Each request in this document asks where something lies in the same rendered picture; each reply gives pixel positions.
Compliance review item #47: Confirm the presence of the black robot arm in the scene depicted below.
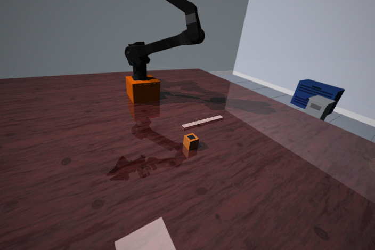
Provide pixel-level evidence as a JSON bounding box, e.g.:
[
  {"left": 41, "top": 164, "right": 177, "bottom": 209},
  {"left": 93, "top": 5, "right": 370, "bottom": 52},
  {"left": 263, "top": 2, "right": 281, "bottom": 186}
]
[{"left": 125, "top": 0, "right": 205, "bottom": 80}]

